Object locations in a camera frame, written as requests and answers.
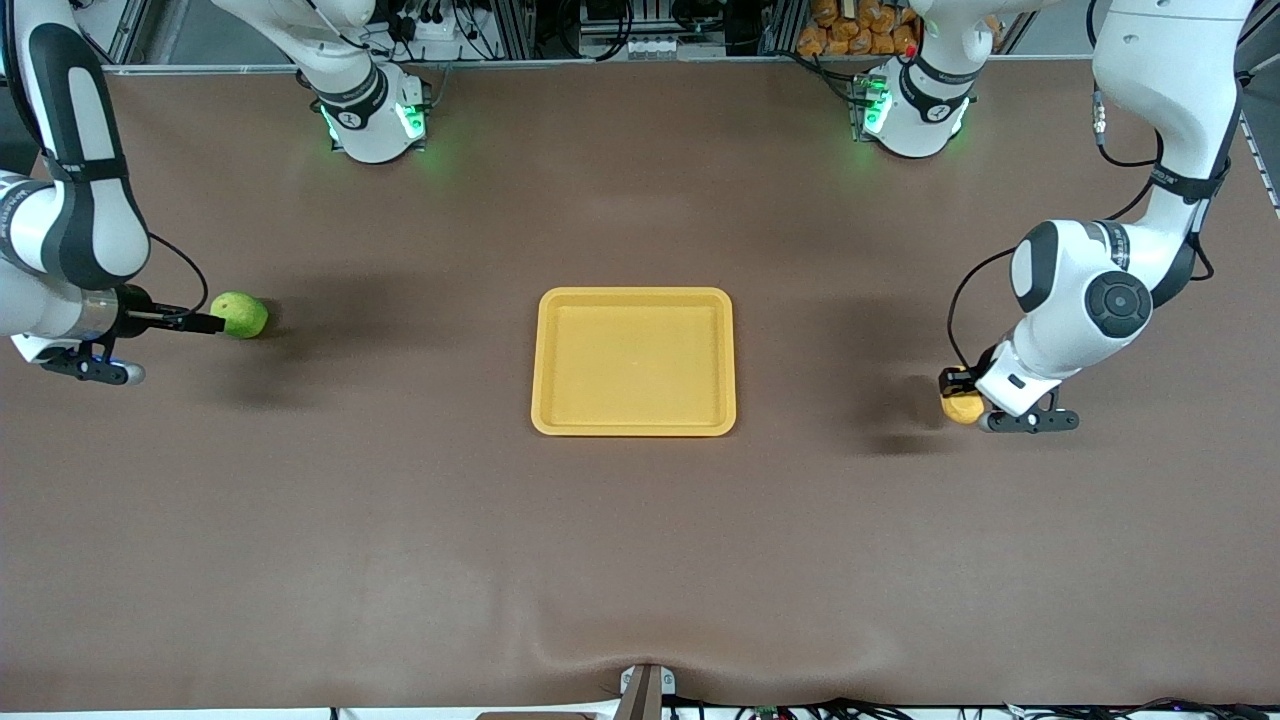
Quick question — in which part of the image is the yellow potato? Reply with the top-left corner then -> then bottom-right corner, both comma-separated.
940,366 -> 987,427

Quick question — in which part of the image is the green apple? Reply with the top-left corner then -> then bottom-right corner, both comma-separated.
209,291 -> 270,340

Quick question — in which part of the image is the yellow plastic tray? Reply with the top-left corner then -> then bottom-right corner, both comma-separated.
530,286 -> 738,438

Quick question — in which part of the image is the brown table mat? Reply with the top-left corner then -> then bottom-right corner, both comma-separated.
0,58 -> 1280,713

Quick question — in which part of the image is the box of orange items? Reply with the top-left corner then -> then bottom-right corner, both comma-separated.
796,0 -> 923,57

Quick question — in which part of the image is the white power strip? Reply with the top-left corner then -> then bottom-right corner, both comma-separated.
402,10 -> 473,43

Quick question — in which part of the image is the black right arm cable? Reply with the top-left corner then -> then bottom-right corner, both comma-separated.
146,231 -> 210,315

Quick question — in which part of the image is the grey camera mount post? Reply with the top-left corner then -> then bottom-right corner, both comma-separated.
619,663 -> 677,720

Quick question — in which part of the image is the aluminium table edge rail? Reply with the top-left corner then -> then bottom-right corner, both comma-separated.
100,54 -> 1101,77

